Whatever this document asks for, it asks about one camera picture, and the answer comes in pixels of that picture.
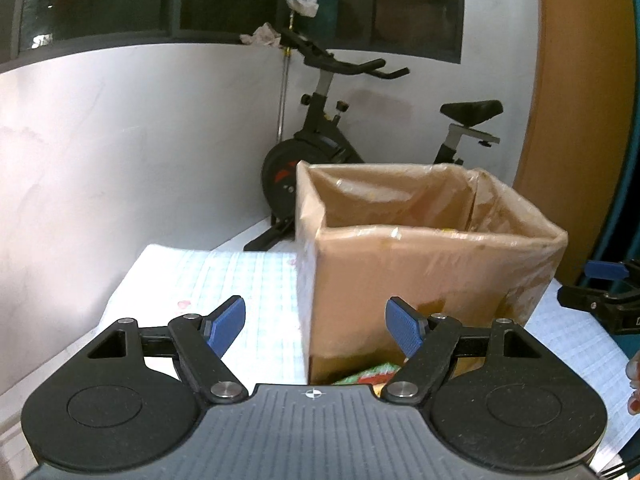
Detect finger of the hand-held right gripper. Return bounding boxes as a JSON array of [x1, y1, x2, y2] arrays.
[[584, 257, 640, 282], [556, 284, 640, 312]]

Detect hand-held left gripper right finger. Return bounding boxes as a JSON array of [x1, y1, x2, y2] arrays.
[[382, 297, 547, 404]]

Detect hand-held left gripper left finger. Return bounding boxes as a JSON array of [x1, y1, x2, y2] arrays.
[[86, 295, 249, 404]]

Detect red green snack packet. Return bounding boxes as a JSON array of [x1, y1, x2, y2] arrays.
[[330, 361, 403, 386]]

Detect brown cardboard box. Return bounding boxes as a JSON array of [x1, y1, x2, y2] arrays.
[[295, 161, 569, 385]]

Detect person's right hand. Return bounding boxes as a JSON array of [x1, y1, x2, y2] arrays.
[[625, 352, 640, 416]]

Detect checked tablecloth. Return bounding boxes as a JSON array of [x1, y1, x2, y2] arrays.
[[0, 244, 640, 480]]

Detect wooden panel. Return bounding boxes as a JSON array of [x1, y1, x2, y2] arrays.
[[515, 0, 640, 261]]

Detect black exercise bike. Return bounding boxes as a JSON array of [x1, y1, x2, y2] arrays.
[[243, 27, 503, 252]]

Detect metal pole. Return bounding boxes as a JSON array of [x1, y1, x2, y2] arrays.
[[276, 12, 293, 142]]

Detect crumpled white tissue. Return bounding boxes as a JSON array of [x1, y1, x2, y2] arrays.
[[240, 23, 282, 47]]

